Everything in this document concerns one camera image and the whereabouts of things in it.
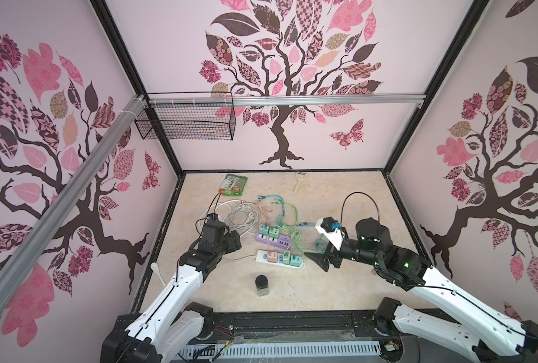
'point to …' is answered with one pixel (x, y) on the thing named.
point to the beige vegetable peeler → (299, 176)
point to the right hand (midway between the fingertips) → (314, 235)
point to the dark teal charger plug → (295, 261)
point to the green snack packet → (233, 185)
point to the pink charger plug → (272, 256)
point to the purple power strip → (283, 241)
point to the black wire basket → (190, 116)
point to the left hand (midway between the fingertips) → (231, 240)
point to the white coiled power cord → (236, 214)
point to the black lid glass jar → (261, 283)
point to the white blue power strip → (261, 258)
